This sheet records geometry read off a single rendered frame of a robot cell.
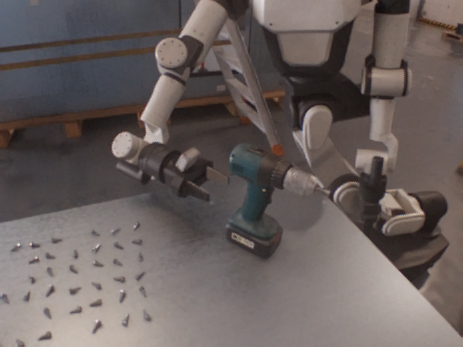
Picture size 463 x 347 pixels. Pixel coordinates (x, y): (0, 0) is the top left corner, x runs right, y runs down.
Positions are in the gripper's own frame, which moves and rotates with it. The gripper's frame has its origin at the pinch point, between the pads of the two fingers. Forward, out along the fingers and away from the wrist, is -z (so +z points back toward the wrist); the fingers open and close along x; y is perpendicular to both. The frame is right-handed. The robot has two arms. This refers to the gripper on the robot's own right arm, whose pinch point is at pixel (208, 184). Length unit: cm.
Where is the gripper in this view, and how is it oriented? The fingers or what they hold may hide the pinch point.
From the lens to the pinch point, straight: 70.8
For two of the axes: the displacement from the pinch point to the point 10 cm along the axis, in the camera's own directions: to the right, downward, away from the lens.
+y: -0.4, 8.3, 5.5
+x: 5.6, -4.4, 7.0
